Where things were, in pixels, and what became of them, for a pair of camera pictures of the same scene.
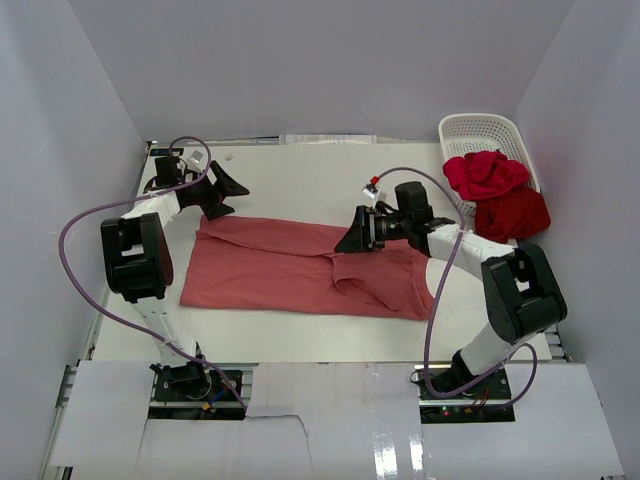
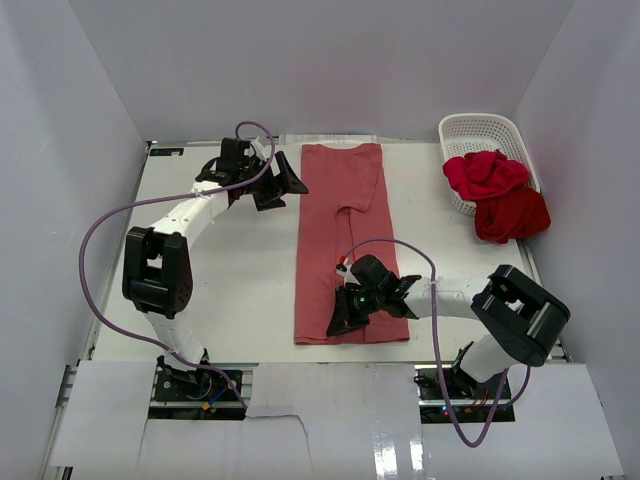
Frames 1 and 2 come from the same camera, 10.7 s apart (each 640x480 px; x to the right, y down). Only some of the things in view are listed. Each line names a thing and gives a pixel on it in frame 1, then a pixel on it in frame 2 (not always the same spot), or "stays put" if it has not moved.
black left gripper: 224,187 -> 287,181
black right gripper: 362,236 -> 343,318
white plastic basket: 466,133 stays put
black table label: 166,152 stays put
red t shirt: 507,205 stays put
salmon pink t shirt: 258,264 -> 343,204
